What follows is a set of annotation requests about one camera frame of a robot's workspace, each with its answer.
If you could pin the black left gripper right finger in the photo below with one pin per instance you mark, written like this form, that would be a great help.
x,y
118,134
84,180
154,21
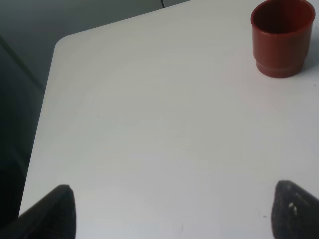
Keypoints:
x,y
295,212

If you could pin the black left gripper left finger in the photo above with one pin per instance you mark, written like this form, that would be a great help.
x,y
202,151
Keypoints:
x,y
53,217

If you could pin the red plastic cup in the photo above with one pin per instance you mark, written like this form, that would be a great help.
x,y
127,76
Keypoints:
x,y
281,34

